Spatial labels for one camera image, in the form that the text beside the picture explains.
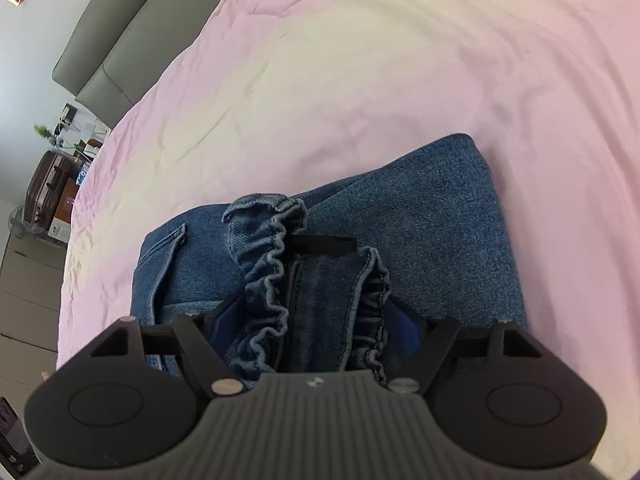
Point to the pink floral blanket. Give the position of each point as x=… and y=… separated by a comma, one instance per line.
x=375, y=60

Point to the black box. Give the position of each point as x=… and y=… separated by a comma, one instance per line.
x=15, y=440

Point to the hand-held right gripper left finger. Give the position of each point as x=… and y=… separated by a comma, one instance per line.
x=226, y=324

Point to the grey drawer cabinet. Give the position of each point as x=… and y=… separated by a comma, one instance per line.
x=27, y=290

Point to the dark brown suitcase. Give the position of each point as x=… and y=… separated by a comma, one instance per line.
x=50, y=185

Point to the grey padded bed headboard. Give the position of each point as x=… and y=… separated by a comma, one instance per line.
x=115, y=50

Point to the small green plant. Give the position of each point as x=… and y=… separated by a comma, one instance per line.
x=43, y=131

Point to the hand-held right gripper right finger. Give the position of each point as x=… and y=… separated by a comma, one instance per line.
x=408, y=331

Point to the blue tissue box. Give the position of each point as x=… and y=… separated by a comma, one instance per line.
x=82, y=175

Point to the blue denim pants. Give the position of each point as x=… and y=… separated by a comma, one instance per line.
x=440, y=220

